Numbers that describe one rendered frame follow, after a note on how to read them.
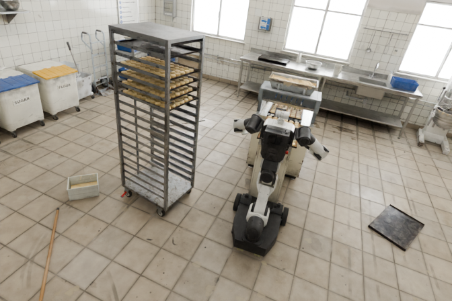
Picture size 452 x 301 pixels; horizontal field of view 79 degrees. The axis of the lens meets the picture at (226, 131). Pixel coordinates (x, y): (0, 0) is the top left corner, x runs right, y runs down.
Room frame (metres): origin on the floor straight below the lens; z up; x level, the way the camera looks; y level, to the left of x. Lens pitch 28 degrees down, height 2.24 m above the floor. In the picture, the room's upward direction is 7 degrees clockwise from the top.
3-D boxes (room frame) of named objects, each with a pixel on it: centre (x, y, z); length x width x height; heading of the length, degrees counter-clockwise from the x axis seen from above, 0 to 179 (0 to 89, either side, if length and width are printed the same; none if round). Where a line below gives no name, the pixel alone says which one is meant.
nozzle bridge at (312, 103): (3.22, -0.72, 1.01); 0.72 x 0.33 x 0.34; 75
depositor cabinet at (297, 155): (3.68, -0.84, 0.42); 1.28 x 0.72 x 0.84; 165
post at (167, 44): (2.08, 0.51, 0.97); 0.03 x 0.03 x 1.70; 63
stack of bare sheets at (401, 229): (2.40, -2.08, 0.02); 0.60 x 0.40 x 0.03; 133
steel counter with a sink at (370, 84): (5.59, -1.81, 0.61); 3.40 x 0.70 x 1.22; 71
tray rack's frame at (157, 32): (2.42, 0.68, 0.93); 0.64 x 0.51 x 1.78; 63
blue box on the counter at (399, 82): (5.13, -3.16, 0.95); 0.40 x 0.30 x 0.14; 74
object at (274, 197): (2.74, -0.59, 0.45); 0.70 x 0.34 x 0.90; 165
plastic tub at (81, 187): (2.30, 1.48, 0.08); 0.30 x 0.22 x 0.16; 117
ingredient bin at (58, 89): (4.07, 2.86, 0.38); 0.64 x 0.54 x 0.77; 69
